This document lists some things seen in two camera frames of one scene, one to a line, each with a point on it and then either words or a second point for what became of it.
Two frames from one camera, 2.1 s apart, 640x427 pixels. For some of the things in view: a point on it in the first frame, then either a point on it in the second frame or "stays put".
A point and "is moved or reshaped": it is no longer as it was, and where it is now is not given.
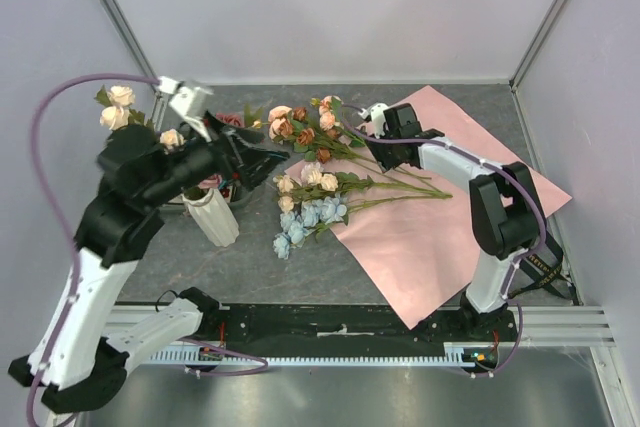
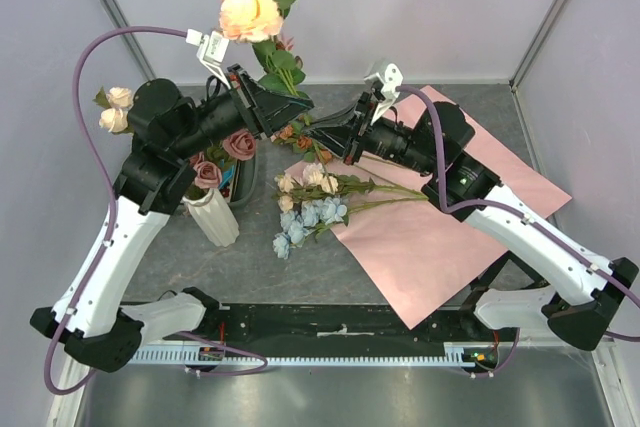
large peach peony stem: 282,126 is moved or reshaped
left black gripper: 251,165 -> 264,110
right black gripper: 385,162 -> 343,132
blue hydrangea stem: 318,214 stays put
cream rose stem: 117,113 stays put
